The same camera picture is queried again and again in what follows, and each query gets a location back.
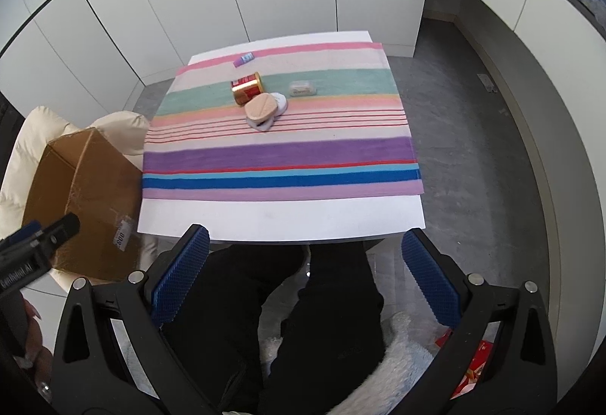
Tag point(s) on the clear round plastic case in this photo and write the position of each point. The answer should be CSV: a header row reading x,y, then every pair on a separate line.
x,y
280,104

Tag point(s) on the beige rounded case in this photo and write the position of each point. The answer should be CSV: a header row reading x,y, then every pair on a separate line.
x,y
260,108

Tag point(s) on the small purple tube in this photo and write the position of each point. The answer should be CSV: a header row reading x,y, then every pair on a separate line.
x,y
244,59

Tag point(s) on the striped colourful towel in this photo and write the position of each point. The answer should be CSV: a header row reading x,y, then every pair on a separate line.
x,y
284,154

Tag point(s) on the cream padded chair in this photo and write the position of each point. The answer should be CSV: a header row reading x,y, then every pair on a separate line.
x,y
28,145

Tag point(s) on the brown cardboard box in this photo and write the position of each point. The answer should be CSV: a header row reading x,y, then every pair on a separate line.
x,y
94,187

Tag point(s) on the white curved counter cabinet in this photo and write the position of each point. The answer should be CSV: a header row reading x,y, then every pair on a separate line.
x,y
544,64

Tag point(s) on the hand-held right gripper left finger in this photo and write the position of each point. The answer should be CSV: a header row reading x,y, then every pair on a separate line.
x,y
182,275

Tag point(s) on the person's legs black trousers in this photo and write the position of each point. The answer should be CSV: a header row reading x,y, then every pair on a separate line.
x,y
322,325

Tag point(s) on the person's left hand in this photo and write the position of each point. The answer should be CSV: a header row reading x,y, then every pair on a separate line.
x,y
37,339

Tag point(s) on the red and gold can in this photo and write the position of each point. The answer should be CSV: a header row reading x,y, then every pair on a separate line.
x,y
246,87

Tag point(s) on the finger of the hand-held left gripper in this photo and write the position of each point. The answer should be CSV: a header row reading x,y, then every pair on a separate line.
x,y
21,235
61,228

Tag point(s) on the red printed packet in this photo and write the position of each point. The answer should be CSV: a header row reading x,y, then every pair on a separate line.
x,y
476,363

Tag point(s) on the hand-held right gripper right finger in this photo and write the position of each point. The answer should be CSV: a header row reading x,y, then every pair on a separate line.
x,y
431,277

